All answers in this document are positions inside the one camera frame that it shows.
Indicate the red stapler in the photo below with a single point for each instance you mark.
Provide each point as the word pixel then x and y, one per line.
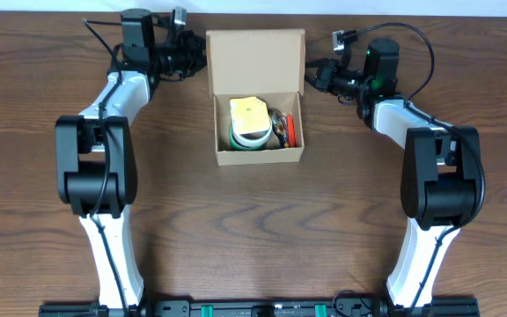
pixel 291 133

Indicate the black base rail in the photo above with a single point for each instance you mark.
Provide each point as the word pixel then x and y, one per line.
pixel 347 306

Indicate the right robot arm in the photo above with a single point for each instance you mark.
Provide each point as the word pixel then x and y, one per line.
pixel 442 185

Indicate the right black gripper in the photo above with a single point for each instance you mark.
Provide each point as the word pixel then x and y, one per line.
pixel 324 73

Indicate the white tape roll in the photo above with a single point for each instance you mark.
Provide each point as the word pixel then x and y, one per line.
pixel 251 139

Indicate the correction tape dispenser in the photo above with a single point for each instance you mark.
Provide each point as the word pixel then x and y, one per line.
pixel 279 126

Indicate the green tape roll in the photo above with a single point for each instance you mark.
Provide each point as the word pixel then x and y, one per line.
pixel 240 148

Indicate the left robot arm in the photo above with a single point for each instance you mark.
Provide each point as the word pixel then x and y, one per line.
pixel 95 159

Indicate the brown cardboard box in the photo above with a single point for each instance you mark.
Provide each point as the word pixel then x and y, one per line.
pixel 267 64

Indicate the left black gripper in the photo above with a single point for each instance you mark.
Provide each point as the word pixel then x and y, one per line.
pixel 188 44

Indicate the yellow sticky note pad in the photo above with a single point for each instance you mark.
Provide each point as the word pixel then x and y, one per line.
pixel 249 115

